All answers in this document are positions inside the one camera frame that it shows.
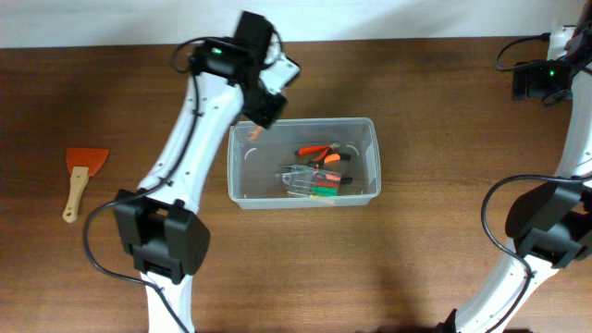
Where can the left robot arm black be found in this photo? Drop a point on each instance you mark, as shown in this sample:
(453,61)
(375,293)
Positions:
(230,77)

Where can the clear plastic container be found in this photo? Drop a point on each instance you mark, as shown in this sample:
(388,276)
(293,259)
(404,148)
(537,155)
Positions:
(253,167)

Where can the right robot arm white-black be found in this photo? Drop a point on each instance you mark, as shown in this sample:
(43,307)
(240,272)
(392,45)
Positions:
(550,226)

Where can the small red-handled cutting pliers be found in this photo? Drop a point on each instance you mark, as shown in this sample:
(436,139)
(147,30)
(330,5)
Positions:
(321,151)

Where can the clear screwdriver bit case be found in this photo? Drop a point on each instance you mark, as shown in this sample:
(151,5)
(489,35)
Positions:
(306,181)

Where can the orange scraper wooden handle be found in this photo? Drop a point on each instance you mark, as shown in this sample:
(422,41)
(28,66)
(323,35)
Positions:
(82,164)

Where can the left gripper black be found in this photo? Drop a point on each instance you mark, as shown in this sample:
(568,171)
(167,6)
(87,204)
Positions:
(271,116)

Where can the orange socket bit rail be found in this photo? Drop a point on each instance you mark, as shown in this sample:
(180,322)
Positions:
(254,133)

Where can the orange-black long nose pliers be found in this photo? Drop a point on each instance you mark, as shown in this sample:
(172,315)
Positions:
(330,158)

